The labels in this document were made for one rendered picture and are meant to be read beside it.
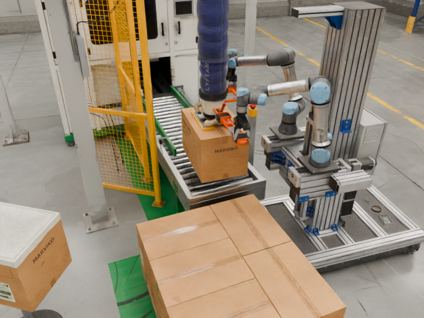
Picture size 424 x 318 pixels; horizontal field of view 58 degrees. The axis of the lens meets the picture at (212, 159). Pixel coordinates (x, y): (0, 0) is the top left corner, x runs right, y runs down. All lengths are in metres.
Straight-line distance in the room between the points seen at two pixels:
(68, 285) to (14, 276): 1.15
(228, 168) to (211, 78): 0.73
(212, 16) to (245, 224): 1.52
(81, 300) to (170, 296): 1.01
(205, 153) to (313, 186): 0.84
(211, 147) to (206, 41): 0.77
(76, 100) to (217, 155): 1.19
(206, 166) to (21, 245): 1.43
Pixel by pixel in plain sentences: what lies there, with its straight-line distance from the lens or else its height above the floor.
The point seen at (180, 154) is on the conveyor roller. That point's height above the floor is 0.55.
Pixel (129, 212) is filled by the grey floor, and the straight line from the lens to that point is 3.97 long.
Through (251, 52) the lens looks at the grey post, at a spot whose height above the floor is 0.80.
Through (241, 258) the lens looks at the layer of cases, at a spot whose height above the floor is 0.54.
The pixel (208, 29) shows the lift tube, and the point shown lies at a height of 1.84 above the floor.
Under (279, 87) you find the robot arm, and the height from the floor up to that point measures 1.57.
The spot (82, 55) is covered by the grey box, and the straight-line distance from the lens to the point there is 3.08.
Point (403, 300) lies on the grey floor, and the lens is 3.48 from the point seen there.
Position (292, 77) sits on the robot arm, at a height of 1.44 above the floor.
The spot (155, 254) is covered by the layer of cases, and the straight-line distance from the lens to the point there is 2.73.
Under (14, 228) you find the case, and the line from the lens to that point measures 2.45.
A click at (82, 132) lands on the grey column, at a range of 3.36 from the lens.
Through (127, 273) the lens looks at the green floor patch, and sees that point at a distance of 3.39.
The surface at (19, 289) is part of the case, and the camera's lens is 2.41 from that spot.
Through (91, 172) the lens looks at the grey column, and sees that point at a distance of 3.56.
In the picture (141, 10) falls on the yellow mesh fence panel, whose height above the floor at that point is 1.90.
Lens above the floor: 2.49
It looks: 32 degrees down
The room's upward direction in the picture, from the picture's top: straight up
